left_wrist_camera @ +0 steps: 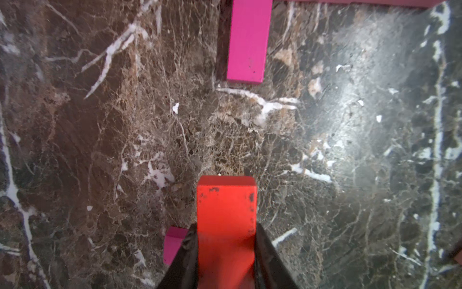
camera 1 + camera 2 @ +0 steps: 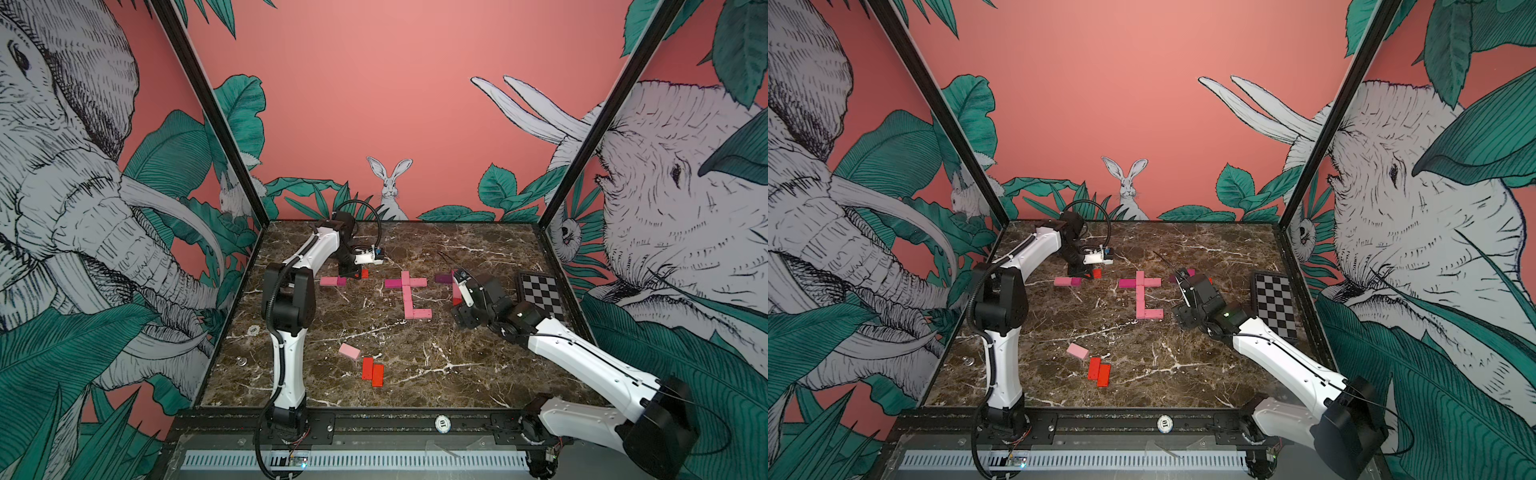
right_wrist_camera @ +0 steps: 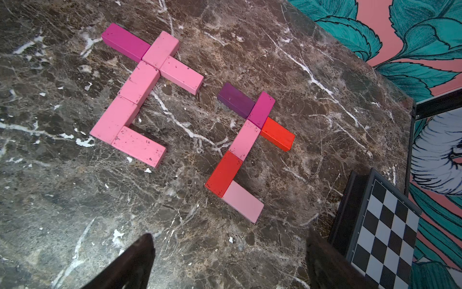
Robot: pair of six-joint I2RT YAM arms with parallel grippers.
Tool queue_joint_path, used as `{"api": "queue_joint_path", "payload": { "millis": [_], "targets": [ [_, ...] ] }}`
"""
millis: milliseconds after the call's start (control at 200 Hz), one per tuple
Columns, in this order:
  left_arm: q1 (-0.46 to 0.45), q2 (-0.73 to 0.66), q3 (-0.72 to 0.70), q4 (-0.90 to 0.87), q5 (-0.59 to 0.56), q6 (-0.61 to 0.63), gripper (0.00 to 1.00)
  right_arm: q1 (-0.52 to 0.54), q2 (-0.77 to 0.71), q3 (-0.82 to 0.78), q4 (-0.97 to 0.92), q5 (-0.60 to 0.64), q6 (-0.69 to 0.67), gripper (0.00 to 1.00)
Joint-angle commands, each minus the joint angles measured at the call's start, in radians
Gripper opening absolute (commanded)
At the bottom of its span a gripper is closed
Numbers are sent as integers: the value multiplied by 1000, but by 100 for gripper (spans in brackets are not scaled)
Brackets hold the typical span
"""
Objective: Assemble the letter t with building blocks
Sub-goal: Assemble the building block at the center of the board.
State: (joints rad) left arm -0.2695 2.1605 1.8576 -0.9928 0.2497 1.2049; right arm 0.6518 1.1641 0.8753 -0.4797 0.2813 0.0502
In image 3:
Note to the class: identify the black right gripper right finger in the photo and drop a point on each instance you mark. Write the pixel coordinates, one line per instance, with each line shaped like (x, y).
(328, 269)

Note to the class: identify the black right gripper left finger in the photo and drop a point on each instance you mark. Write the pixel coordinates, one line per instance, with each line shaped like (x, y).
(130, 270)

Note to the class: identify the pink row block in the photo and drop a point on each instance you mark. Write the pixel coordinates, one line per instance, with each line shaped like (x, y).
(244, 202)
(140, 83)
(120, 113)
(140, 147)

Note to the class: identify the red row block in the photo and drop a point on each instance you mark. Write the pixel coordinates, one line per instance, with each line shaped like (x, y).
(224, 174)

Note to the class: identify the magenta block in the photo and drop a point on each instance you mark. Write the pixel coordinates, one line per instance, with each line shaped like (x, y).
(125, 42)
(261, 110)

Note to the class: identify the purple block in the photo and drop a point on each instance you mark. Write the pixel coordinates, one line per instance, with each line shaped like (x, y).
(236, 100)

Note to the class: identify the pink block top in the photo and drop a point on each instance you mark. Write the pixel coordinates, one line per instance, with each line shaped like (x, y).
(182, 75)

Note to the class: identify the checkerboard calibration plate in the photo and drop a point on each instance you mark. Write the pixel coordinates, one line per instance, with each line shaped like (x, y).
(375, 229)

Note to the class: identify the black right corner frame post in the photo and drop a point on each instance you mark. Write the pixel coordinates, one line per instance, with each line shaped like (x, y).
(436, 148)

